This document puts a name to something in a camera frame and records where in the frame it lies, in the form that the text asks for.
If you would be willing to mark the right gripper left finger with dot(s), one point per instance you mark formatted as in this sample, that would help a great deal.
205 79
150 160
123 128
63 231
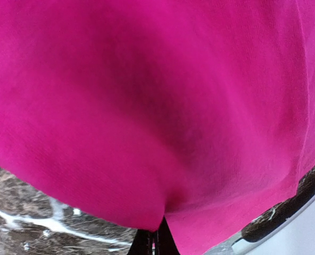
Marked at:
142 243

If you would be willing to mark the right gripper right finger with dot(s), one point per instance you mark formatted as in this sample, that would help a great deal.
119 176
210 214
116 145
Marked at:
163 241

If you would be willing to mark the red garment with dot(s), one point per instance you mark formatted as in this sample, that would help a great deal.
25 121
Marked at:
200 113

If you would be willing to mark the white plastic laundry bin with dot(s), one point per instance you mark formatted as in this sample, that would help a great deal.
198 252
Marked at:
295 236

